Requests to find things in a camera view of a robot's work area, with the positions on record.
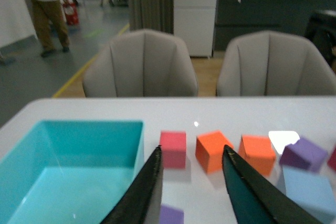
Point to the teal plastic bin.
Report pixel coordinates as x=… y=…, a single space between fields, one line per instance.
x=70 y=171

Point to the left beige chair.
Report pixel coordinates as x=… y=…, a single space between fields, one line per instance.
x=142 y=63

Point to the dark red foam cube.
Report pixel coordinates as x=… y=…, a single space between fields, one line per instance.
x=332 y=160

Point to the grey curtain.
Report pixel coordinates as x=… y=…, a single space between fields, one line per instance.
x=151 y=14

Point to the black armchair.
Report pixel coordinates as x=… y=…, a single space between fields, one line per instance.
x=320 y=31

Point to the person in white shirt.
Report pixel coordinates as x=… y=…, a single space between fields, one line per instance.
x=46 y=12

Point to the white drawer cabinet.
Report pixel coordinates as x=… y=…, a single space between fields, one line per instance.
x=194 y=23

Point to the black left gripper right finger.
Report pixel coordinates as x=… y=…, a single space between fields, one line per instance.
x=254 y=199

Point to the light blue foam cube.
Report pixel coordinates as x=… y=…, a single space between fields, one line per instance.
x=310 y=191

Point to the notched purple foam cube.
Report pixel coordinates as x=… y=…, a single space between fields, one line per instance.
x=304 y=154

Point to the chipped orange foam cube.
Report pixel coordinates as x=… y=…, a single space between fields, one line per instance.
x=257 y=151

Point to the dark grey counter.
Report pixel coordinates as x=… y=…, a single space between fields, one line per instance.
x=238 y=17

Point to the beige chair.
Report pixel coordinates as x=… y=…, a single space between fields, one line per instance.
x=142 y=63
x=270 y=63

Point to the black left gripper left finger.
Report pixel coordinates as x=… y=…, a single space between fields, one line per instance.
x=141 y=203

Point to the right beige chair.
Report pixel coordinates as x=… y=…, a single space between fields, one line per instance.
x=270 y=63

